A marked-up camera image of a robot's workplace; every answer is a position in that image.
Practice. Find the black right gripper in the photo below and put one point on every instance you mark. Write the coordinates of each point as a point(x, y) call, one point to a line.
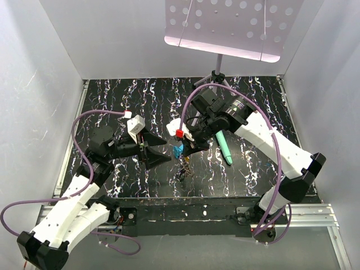
point(190, 147)

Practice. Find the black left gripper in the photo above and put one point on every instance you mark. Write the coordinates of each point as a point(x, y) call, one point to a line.
point(153, 158)

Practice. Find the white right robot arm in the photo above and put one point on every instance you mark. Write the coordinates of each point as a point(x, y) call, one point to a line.
point(297, 168)

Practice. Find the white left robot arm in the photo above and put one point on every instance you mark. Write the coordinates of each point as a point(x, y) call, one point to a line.
point(71, 219)

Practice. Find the green toy microphone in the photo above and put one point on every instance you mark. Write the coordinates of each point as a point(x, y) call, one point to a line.
point(224, 147)

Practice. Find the pink perforated music stand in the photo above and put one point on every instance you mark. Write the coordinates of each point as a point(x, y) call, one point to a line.
point(259, 31)

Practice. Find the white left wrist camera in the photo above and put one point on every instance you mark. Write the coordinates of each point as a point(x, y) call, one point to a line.
point(134, 127)

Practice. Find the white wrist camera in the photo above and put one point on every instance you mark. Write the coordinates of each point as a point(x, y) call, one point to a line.
point(134, 127)
point(177, 129)

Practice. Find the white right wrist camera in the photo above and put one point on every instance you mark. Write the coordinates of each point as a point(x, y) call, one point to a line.
point(177, 129)

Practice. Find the black table front rail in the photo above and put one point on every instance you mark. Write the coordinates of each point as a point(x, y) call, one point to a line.
point(183, 216)

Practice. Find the aluminium frame left rail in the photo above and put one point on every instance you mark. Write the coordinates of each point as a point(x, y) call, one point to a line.
point(55, 158)

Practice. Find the aluminium frame rail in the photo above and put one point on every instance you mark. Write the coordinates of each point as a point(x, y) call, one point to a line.
point(55, 158)
point(322, 215)

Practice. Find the aluminium frame right rail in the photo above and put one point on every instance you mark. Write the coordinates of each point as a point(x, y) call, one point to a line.
point(322, 215)

